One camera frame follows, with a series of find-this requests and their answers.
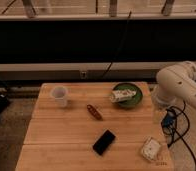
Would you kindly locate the black rectangular eraser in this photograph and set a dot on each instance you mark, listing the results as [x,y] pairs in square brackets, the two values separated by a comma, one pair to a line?
[104,141]

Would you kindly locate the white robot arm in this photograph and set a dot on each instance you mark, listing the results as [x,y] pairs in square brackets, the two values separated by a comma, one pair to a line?
[176,81]

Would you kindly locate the white tube in bowl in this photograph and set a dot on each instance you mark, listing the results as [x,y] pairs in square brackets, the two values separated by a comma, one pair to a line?
[122,95]

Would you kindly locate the brown oblong object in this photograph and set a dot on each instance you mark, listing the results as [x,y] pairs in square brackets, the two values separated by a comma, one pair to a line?
[94,112]

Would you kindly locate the green bowl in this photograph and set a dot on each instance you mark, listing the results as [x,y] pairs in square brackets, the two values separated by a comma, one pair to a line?
[135,100]

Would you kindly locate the wall outlet box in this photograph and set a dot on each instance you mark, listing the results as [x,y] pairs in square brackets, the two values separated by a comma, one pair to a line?
[83,74]

